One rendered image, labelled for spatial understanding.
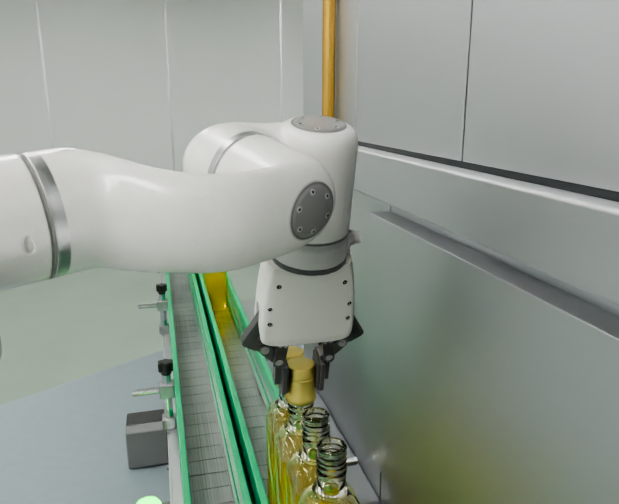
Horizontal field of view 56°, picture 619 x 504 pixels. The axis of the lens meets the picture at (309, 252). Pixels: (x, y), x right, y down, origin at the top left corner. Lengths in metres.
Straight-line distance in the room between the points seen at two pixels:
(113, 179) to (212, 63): 6.00
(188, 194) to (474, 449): 0.35
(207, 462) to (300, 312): 0.50
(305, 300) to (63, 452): 0.89
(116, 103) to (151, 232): 5.97
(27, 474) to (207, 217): 1.01
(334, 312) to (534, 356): 0.22
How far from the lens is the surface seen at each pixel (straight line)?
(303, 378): 0.65
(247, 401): 1.19
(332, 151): 0.50
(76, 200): 0.39
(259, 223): 0.40
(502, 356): 0.50
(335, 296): 0.58
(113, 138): 6.36
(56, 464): 1.34
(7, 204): 0.38
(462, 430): 0.59
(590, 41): 0.46
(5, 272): 0.39
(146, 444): 1.24
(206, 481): 0.99
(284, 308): 0.58
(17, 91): 6.46
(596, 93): 0.45
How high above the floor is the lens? 1.46
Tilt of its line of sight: 15 degrees down
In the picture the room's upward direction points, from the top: straight up
